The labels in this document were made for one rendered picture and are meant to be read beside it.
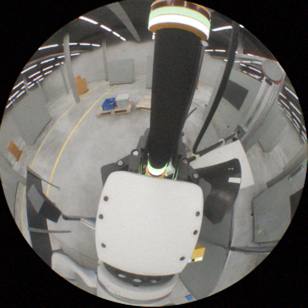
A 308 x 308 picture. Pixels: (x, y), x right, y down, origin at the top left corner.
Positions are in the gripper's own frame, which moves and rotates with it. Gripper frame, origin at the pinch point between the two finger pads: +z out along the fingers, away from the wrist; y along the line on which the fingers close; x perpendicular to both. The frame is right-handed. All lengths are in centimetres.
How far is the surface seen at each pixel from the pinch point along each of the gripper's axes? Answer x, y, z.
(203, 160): -32.1, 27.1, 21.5
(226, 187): -6.3, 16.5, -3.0
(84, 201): -148, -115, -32
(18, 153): -123, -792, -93
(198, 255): -41, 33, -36
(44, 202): -26, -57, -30
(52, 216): -35, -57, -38
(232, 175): -6.2, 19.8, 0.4
